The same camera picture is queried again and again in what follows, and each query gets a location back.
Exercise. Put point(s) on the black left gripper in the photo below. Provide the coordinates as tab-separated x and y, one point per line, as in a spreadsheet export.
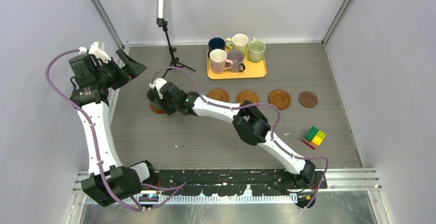
132	69

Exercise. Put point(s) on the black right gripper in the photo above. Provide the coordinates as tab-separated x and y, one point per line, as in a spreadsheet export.
161	103

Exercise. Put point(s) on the dark green mug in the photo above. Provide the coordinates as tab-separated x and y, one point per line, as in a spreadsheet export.
153	97

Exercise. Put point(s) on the brown wooden coaster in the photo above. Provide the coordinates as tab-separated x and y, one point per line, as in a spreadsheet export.
157	110
281	99
247	95
219	94

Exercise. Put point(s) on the dark walnut small coaster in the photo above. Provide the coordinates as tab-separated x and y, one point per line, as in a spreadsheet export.
308	99

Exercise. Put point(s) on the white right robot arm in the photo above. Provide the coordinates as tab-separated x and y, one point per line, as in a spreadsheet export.
248	121

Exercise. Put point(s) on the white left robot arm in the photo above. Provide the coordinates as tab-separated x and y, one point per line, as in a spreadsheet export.
95	73

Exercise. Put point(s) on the black tripod stand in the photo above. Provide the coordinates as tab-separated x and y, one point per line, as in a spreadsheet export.
163	24

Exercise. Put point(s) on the pink mug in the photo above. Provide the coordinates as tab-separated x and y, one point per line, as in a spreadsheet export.
219	61

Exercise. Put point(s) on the navy blue mug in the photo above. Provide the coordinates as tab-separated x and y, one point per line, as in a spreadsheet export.
216	43

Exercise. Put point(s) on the mauve mug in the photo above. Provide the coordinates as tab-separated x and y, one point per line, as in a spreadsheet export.
237	58

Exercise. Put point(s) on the yellow serving tray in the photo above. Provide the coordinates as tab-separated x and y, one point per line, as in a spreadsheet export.
253	70

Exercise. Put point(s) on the yellow cream mug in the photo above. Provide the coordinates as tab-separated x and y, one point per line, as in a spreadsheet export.
238	41

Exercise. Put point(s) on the light green mug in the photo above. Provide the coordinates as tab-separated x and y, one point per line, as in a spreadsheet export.
256	50

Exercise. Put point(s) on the multicolour toy brick block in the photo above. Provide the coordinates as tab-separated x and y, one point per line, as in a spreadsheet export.
314	137

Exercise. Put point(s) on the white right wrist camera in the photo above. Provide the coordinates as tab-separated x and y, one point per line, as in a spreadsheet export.
157	85

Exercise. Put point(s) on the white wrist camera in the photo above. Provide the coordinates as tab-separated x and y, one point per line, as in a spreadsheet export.
157	85
97	49

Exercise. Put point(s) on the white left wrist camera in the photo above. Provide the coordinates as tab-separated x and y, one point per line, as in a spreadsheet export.
97	49

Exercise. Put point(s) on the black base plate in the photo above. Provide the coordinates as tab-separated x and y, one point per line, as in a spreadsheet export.
261	182

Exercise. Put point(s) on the aluminium frame rail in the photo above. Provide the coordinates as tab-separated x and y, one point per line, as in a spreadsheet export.
335	180

